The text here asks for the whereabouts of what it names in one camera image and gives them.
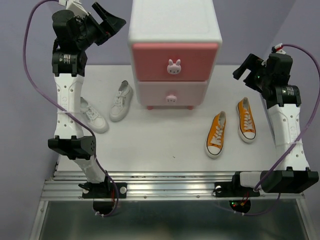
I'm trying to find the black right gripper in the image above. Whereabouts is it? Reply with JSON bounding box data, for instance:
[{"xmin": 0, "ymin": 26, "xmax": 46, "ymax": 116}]
[{"xmin": 232, "ymin": 53, "xmax": 272, "ymax": 93}]

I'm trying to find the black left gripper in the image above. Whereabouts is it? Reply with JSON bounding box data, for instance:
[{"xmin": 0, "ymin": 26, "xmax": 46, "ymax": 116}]
[{"xmin": 74, "ymin": 1, "xmax": 126, "ymax": 50}]

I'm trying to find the orange sneaker one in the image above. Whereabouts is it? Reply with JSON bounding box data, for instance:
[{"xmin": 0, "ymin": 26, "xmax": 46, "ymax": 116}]
[
  {"xmin": 205, "ymin": 111, "xmax": 227, "ymax": 159},
  {"xmin": 236, "ymin": 97, "xmax": 257, "ymax": 144}
]

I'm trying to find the dark pink drawer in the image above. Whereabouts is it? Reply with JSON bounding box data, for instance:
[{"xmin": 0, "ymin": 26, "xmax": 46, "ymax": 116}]
[{"xmin": 132, "ymin": 43, "xmax": 218, "ymax": 82}]

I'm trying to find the pink bunny knob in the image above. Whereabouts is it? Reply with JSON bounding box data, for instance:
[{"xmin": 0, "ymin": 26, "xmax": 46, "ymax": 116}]
[
  {"xmin": 165, "ymin": 94, "xmax": 178, "ymax": 104},
  {"xmin": 167, "ymin": 59, "xmax": 182, "ymax": 75}
]

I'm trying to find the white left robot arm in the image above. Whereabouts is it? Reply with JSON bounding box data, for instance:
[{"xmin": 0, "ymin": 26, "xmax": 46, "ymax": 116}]
[{"xmin": 48, "ymin": 0, "xmax": 126, "ymax": 197}]

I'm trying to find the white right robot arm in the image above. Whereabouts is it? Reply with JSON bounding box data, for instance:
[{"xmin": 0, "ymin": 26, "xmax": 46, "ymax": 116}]
[{"xmin": 230, "ymin": 53, "xmax": 319, "ymax": 195}]

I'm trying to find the white sneaker near arm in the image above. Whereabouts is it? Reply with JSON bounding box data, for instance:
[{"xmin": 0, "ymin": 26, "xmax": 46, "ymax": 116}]
[{"xmin": 80, "ymin": 97, "xmax": 109, "ymax": 134}]

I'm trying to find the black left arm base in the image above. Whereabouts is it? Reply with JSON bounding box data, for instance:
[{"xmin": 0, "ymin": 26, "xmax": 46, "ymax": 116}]
[{"xmin": 78, "ymin": 181, "xmax": 128, "ymax": 218}]

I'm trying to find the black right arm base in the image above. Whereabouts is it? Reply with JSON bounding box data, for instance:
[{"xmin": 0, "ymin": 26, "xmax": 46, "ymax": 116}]
[{"xmin": 212, "ymin": 181, "xmax": 260, "ymax": 215}]

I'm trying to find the white shoe cabinet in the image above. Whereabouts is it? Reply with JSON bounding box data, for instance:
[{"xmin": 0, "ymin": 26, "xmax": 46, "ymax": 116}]
[{"xmin": 128, "ymin": 0, "xmax": 223, "ymax": 110}]

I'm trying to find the white sneaker near cabinet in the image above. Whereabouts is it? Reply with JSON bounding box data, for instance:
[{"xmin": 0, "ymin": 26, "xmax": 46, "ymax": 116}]
[{"xmin": 109, "ymin": 80, "xmax": 134, "ymax": 122}]

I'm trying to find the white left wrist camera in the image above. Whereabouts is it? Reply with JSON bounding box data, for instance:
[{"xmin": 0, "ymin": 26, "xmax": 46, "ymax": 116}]
[{"xmin": 58, "ymin": 0, "xmax": 89, "ymax": 18}]

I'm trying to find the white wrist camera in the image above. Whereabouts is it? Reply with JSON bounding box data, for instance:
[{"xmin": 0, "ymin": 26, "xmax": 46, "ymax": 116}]
[
  {"xmin": 58, "ymin": 0, "xmax": 89, "ymax": 18},
  {"xmin": 271, "ymin": 43, "xmax": 287, "ymax": 55}
]

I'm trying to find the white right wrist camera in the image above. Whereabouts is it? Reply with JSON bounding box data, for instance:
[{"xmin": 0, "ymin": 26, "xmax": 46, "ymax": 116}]
[{"xmin": 271, "ymin": 43, "xmax": 287, "ymax": 55}]

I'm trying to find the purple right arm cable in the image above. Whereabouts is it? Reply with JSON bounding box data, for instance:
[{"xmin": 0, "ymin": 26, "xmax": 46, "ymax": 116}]
[{"xmin": 233, "ymin": 43, "xmax": 320, "ymax": 217}]

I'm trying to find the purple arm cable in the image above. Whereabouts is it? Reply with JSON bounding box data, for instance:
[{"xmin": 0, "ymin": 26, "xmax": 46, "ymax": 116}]
[
  {"xmin": 25, "ymin": 0, "xmax": 119, "ymax": 218},
  {"xmin": 233, "ymin": 43, "xmax": 320, "ymax": 217}
]

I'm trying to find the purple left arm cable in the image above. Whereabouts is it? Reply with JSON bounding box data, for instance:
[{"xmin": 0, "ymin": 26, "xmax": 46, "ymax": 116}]
[{"xmin": 25, "ymin": 0, "xmax": 119, "ymax": 218}]

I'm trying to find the aluminium rail frame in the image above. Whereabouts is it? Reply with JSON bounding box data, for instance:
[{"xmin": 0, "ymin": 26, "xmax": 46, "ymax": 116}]
[{"xmin": 30, "ymin": 160, "xmax": 318, "ymax": 240}]

